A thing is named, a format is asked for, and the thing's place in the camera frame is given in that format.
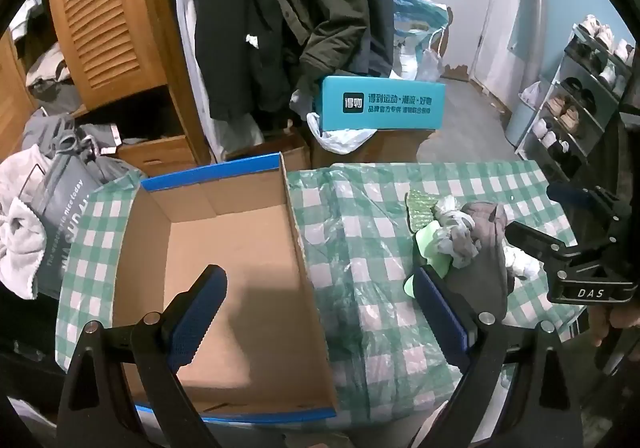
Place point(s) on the grey shoe rack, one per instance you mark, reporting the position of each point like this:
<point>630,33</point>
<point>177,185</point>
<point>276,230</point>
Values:
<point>575,103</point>

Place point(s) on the light green cloth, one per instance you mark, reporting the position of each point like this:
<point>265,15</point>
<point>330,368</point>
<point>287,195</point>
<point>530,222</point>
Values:
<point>430,240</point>

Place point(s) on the white hanging garment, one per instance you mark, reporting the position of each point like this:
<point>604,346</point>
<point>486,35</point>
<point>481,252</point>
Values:
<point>187,18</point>

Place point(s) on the olive green hanging jacket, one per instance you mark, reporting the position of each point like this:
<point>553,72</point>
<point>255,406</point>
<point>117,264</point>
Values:
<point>325,18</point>

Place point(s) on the white plastic bag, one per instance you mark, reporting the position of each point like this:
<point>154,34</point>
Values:
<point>340,141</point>

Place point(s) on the teal shoe box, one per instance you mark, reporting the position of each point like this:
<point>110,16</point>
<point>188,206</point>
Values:
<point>380,103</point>

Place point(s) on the white door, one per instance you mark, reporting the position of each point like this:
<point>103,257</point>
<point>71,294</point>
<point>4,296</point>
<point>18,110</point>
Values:
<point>500,18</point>

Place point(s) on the dark grey garment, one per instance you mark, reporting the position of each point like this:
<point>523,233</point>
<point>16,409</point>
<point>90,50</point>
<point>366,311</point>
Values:
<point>380,3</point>
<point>480,278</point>

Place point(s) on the open brown cardboard box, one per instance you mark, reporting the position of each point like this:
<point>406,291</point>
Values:
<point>295,153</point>

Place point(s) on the wooden louvered wardrobe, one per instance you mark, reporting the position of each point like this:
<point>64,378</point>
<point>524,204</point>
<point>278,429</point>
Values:
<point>100,28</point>

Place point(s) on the group of shoes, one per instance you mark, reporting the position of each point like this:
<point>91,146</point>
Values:
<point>597,31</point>

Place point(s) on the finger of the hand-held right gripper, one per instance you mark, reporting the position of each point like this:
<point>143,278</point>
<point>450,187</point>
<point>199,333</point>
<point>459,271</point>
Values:
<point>535,238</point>
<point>565,195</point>

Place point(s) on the light grey sock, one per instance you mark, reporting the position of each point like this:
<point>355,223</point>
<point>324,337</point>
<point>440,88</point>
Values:
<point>457,238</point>

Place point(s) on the person's right hand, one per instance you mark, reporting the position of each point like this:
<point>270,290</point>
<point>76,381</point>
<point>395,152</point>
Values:
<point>620,318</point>

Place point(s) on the blue clear plastic bag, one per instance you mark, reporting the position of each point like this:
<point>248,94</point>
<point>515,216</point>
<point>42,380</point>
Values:
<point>415,28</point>

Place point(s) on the light blue bin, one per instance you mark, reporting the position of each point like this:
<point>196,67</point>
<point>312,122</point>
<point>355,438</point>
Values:
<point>520,123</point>

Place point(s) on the green checkered tablecloth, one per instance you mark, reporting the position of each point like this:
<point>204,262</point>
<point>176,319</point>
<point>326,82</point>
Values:
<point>370,238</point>

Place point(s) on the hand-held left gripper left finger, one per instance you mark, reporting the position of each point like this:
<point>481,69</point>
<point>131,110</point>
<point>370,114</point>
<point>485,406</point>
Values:
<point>197,313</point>

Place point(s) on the white towel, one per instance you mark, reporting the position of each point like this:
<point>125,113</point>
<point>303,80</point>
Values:
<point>20,238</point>

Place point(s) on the blue-rimmed cardboard box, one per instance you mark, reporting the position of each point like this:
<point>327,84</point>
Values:
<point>240,268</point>

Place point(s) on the grey hoodie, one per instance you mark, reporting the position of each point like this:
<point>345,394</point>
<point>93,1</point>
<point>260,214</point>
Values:
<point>45,133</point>

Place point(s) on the green glitter cloth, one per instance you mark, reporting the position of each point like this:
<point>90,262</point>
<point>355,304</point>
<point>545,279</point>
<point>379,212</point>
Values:
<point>420,210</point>

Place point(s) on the black hanging coat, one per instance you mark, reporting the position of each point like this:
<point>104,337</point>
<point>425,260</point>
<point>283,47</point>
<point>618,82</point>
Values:
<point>235,28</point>

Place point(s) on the grey printed tote bag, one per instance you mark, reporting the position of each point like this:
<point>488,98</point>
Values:
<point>65,208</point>

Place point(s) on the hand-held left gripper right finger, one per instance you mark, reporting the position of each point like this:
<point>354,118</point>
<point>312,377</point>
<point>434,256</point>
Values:
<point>440,318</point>

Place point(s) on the closed brown cardboard box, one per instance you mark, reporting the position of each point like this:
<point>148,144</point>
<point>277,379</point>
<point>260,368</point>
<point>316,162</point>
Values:
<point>400,146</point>

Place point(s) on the dark grey hanging garment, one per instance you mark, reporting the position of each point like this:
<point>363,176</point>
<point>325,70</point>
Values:
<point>380,3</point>

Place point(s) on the white sock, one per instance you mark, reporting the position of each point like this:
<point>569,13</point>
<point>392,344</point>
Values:
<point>522,265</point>

